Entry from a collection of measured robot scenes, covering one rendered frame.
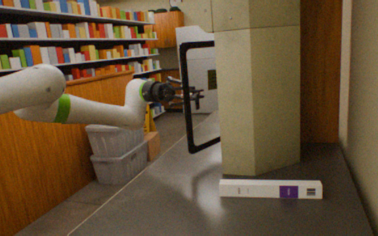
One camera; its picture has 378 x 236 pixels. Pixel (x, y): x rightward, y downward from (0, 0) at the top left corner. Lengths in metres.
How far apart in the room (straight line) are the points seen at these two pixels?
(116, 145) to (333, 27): 2.42
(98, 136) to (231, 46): 2.48
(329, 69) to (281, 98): 0.34
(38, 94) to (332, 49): 1.05
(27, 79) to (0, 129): 1.78
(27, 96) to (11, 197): 1.96
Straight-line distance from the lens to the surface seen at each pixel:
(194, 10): 0.97
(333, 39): 1.29
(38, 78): 1.01
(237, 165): 1.01
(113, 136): 3.13
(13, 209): 2.93
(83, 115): 1.23
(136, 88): 1.32
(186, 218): 0.81
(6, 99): 0.97
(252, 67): 0.93
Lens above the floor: 1.37
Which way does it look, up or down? 13 degrees down
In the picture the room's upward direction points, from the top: 5 degrees counter-clockwise
